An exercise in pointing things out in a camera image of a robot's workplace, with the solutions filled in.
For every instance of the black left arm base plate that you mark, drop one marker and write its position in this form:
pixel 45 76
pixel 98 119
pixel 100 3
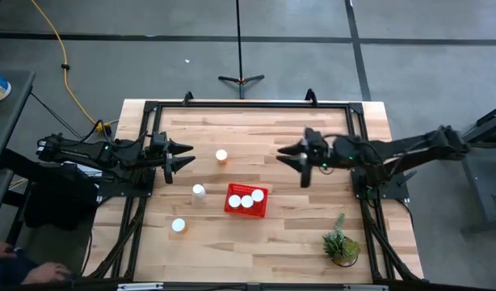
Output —
pixel 123 189

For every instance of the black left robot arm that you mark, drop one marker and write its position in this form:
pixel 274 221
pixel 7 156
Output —
pixel 90 151

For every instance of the person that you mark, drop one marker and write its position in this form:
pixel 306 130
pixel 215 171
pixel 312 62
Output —
pixel 5 275

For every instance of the silver metal bracket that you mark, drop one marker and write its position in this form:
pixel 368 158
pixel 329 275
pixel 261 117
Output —
pixel 139 286
pixel 365 288

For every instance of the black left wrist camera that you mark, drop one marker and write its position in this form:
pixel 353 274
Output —
pixel 158 139

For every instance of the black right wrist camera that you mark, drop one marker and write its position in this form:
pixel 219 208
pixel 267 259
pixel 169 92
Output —
pixel 314 136

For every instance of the grey desk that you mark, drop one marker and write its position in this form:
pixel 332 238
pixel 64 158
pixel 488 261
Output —
pixel 9 121

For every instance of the black bag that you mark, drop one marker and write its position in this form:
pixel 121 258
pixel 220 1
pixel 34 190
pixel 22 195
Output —
pixel 58 202

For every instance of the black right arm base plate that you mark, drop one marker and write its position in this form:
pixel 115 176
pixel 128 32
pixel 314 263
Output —
pixel 393 190

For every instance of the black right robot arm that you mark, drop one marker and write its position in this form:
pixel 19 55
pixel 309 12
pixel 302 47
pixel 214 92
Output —
pixel 393 149

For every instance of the black aluminium table frame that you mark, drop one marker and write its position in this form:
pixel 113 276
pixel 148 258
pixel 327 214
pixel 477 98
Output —
pixel 252 104

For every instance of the person's hand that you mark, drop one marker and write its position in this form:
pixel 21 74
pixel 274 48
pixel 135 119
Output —
pixel 46 272
pixel 1 248

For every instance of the black tripod stand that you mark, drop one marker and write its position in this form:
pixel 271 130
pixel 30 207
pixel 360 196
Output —
pixel 240 40

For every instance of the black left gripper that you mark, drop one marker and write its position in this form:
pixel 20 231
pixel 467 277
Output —
pixel 159 155

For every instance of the grey metal cart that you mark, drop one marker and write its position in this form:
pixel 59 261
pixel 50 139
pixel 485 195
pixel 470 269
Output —
pixel 486 194

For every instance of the red plastic basket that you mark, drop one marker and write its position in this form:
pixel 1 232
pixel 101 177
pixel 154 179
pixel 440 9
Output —
pixel 254 211

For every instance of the green succulent in pot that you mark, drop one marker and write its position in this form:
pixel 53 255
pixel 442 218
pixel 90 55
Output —
pixel 339 246

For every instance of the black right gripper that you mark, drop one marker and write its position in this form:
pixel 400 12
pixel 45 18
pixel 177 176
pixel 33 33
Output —
pixel 322 155

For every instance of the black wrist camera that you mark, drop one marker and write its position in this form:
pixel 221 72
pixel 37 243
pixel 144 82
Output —
pixel 314 136
pixel 158 139

